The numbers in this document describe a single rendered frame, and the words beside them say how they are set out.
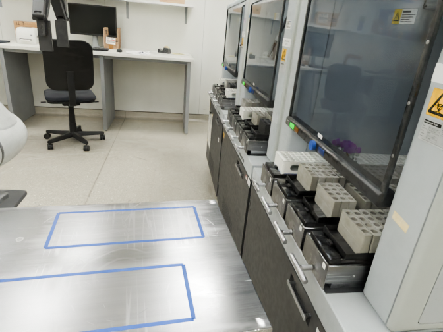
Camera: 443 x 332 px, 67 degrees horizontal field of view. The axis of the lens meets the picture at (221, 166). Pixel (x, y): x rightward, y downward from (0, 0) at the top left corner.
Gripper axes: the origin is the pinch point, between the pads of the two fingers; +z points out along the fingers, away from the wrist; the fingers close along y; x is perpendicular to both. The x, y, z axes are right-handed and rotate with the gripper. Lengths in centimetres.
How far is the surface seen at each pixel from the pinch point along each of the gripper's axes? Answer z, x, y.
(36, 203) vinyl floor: 120, -62, -124
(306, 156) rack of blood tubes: 33, 80, -10
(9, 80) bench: 67, -142, -298
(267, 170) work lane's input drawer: 39, 66, -10
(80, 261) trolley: 38, 13, 40
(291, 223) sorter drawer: 43, 66, 19
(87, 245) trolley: 38, 13, 35
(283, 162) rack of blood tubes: 34, 70, -6
